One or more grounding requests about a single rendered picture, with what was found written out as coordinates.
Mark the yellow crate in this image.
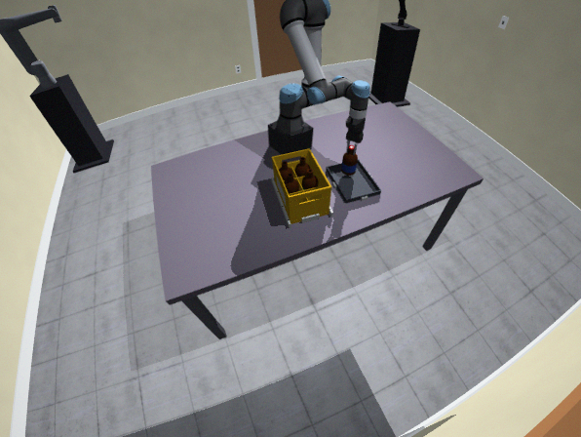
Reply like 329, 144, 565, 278
273, 152, 331, 224

